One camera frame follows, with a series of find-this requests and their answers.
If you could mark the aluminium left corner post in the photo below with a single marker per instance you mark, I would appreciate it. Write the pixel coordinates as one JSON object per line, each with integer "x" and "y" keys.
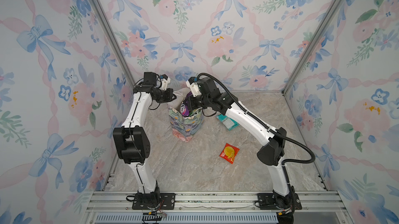
{"x": 106, "y": 27}

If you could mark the red candy bag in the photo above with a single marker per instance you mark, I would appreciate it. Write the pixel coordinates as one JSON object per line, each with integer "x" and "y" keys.
{"x": 229, "y": 153}

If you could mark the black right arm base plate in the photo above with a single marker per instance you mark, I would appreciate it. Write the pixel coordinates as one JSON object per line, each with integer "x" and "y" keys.
{"x": 268, "y": 200}

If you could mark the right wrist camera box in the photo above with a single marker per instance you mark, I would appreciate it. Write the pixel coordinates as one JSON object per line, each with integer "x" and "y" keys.
{"x": 207, "y": 86}

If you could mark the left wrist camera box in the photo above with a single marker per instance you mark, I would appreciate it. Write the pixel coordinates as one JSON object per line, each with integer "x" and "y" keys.
{"x": 150, "y": 79}

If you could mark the teal mint candy bag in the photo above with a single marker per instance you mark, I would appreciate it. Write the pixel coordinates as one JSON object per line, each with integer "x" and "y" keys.
{"x": 227, "y": 122}

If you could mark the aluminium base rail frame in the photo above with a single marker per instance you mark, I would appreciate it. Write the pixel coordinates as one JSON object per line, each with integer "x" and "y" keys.
{"x": 215, "y": 207}

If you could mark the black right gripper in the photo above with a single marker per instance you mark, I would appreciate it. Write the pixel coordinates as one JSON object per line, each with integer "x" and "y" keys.
{"x": 191, "y": 101}

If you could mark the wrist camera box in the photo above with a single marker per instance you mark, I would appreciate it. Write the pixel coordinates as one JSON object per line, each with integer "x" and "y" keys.
{"x": 150, "y": 79}
{"x": 207, "y": 86}

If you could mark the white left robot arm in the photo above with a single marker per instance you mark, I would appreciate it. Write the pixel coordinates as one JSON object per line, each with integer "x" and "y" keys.
{"x": 131, "y": 141}

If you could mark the floral paper gift bag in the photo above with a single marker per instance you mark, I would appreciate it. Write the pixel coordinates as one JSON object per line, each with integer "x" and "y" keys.
{"x": 184, "y": 123}

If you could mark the pink berry candy bag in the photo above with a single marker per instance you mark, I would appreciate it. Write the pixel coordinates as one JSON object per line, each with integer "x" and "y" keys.
{"x": 188, "y": 105}

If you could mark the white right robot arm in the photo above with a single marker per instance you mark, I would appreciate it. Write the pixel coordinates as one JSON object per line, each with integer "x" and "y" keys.
{"x": 272, "y": 140}

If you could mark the aluminium corner post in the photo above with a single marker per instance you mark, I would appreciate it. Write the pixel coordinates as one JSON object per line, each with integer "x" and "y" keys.
{"x": 106, "y": 27}
{"x": 331, "y": 11}

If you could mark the aluminium right corner post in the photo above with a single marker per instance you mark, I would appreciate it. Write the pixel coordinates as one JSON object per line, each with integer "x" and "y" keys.
{"x": 331, "y": 11}

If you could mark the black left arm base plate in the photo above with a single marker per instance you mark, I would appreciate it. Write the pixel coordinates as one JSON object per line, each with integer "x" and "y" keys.
{"x": 154, "y": 201}

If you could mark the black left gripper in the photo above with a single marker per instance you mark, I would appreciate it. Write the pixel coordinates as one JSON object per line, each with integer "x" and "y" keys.
{"x": 170, "y": 93}

